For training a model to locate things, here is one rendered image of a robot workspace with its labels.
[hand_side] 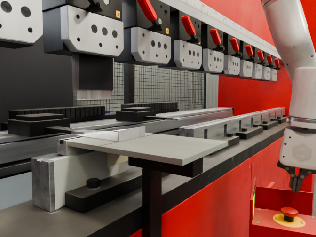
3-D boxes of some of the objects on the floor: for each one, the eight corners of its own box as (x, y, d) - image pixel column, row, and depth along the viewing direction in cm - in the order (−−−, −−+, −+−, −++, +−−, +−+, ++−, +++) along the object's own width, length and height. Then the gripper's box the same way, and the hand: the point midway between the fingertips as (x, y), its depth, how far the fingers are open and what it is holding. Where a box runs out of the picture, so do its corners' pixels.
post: (130, 250, 190) (127, -53, 172) (125, 248, 193) (121, -51, 174) (135, 247, 194) (132, -50, 176) (130, 245, 197) (127, -47, 179)
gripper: (333, 127, 74) (322, 192, 76) (273, 120, 79) (265, 181, 82) (340, 130, 67) (328, 201, 70) (274, 123, 72) (265, 189, 75)
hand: (295, 184), depth 75 cm, fingers closed
